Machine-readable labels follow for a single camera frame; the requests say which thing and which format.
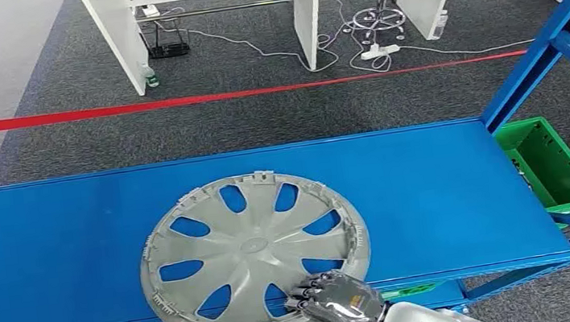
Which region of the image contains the white power cable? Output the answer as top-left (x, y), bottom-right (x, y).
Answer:
top-left (312, 0), bottom-right (394, 81)
top-left (399, 25), bottom-right (570, 64)
top-left (152, 0), bottom-right (343, 92)

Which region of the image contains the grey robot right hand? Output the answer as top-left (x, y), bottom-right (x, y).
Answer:
top-left (280, 264), bottom-right (390, 322)

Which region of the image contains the small white power strip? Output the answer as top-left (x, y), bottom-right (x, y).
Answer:
top-left (141, 2), bottom-right (163, 19)

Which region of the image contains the blue metal shelf rack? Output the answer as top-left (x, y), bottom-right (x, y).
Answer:
top-left (0, 0), bottom-right (570, 322)

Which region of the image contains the clear plastic bottle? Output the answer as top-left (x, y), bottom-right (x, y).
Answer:
top-left (428, 9), bottom-right (452, 41)

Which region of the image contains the wide white desk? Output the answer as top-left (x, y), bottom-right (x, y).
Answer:
top-left (77, 0), bottom-right (334, 102)

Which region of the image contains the grey plastic wheel cover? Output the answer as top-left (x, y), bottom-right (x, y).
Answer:
top-left (130, 159), bottom-right (380, 322)

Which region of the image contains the clear bottle with green label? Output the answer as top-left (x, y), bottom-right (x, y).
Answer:
top-left (138, 60), bottom-right (161, 90)

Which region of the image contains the green plastic crate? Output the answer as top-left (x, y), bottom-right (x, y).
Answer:
top-left (491, 114), bottom-right (570, 225)

